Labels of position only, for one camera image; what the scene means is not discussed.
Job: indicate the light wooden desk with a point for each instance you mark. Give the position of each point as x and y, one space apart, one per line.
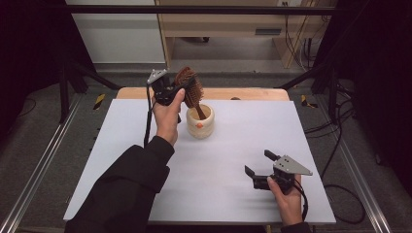
220 24

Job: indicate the wooden table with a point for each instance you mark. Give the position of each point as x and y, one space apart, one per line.
246 93

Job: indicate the person's right hand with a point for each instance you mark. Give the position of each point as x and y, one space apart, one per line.
290 207

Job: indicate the yellow black tape strip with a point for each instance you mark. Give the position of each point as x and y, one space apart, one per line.
305 101
99 101

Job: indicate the black curtain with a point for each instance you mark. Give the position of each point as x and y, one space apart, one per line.
379 81
29 48

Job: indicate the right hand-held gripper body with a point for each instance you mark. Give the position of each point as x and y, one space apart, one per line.
290 166

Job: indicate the cream ceramic cup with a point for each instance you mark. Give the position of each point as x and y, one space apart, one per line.
200 129

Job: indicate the black metal stand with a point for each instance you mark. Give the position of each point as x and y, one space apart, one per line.
332 93
64 93

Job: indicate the white table board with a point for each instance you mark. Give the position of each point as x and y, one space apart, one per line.
226 145

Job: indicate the white cabinet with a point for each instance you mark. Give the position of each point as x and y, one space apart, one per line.
120 35

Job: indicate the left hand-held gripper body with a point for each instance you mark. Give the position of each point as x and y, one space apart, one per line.
162 90

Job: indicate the person's left hand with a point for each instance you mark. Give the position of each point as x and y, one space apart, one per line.
167 121

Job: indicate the brown wooden hairbrush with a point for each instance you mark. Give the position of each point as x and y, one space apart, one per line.
193 95

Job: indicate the aluminium rail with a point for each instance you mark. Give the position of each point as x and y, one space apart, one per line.
39 168
359 181

